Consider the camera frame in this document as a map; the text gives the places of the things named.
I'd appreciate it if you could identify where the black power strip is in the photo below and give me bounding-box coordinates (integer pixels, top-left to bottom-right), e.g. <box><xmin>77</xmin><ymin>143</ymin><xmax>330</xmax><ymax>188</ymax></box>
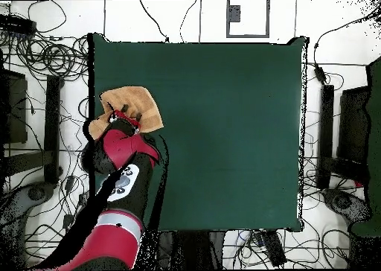
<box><xmin>252</xmin><ymin>229</ymin><xmax>288</xmax><ymax>267</ymax></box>
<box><xmin>0</xmin><ymin>14</ymin><xmax>37</xmax><ymax>35</ymax></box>

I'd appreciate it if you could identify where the green hanging cloth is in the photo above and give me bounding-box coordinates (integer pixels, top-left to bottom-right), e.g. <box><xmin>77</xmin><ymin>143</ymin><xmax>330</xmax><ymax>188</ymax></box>
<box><xmin>350</xmin><ymin>56</ymin><xmax>381</xmax><ymax>237</ymax></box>

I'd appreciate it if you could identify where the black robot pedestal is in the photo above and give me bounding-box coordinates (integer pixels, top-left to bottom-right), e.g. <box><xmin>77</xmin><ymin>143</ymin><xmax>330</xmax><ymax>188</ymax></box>
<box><xmin>148</xmin><ymin>230</ymin><xmax>226</xmax><ymax>270</ymax></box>

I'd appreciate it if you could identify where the black cable coil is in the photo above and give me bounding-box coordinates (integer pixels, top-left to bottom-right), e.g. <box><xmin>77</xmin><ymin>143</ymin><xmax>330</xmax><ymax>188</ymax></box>
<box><xmin>16</xmin><ymin>34</ymin><xmax>89</xmax><ymax>80</ymax></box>

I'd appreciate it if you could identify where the black stand bar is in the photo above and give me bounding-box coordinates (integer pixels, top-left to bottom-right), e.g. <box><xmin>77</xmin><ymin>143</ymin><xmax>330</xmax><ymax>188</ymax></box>
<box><xmin>316</xmin><ymin>84</ymin><xmax>335</xmax><ymax>189</ymax></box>
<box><xmin>43</xmin><ymin>74</ymin><xmax>63</xmax><ymax>185</ymax></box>

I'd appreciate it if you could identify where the dark green table cloth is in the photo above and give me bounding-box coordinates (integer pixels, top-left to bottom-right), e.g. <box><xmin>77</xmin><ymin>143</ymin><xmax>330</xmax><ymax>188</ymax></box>
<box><xmin>89</xmin><ymin>33</ymin><xmax>309</xmax><ymax>232</ymax></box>

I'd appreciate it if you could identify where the dark grey block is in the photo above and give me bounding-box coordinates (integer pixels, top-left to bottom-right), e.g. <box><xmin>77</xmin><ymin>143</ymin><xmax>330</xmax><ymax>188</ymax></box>
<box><xmin>228</xmin><ymin>4</ymin><xmax>241</xmax><ymax>23</ymax></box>

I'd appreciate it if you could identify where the orange terry towel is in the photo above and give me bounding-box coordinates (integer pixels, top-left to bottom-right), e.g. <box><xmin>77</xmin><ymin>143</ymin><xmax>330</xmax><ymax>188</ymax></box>
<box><xmin>88</xmin><ymin>86</ymin><xmax>164</xmax><ymax>141</ymax></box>

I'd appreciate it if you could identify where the black furniture panel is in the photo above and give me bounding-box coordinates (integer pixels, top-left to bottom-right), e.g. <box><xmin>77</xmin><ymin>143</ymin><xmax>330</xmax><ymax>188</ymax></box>
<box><xmin>0</xmin><ymin>68</ymin><xmax>28</xmax><ymax>145</ymax></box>
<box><xmin>337</xmin><ymin>86</ymin><xmax>371</xmax><ymax>165</ymax></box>

